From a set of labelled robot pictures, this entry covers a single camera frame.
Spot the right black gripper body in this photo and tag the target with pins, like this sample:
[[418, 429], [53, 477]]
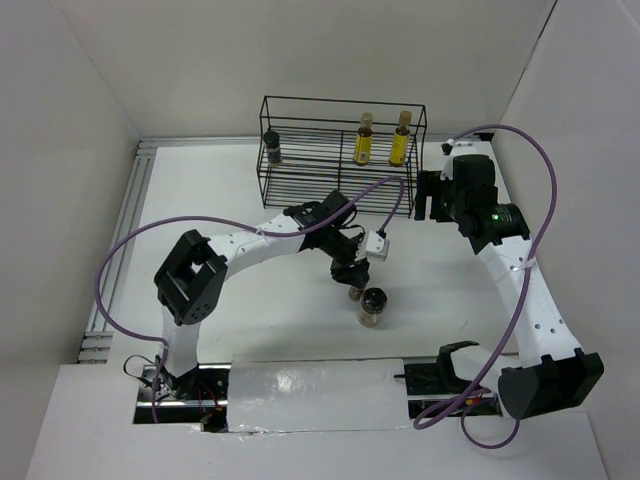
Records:
[[451, 202]]

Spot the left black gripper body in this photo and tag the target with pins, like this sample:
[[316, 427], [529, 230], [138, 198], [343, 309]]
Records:
[[339, 247]]

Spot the small black-lid spice jar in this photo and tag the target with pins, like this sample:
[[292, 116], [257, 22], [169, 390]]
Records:
[[355, 293]]

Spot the large black-lid spice jar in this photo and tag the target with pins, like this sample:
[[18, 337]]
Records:
[[372, 304]]

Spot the yellow sauce bottle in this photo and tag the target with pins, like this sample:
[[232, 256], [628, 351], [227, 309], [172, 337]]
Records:
[[363, 144], [397, 157]]

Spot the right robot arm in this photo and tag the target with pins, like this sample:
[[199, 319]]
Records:
[[552, 371]]

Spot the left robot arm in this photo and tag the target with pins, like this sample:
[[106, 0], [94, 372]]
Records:
[[190, 280]]

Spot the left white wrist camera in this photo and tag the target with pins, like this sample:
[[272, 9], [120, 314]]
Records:
[[374, 246]]

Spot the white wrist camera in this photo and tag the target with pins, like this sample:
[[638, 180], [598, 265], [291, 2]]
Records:
[[452, 147], [374, 246]]

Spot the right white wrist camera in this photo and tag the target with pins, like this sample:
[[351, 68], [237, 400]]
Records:
[[452, 147]]

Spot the black wire rack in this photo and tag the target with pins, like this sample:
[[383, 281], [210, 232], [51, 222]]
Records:
[[317, 138]]

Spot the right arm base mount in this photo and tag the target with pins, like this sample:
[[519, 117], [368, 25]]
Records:
[[431, 383]]

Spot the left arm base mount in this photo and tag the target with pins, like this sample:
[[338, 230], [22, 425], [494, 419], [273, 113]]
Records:
[[201, 401]]

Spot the aluminium rail left edge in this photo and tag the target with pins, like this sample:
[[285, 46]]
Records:
[[98, 335]]

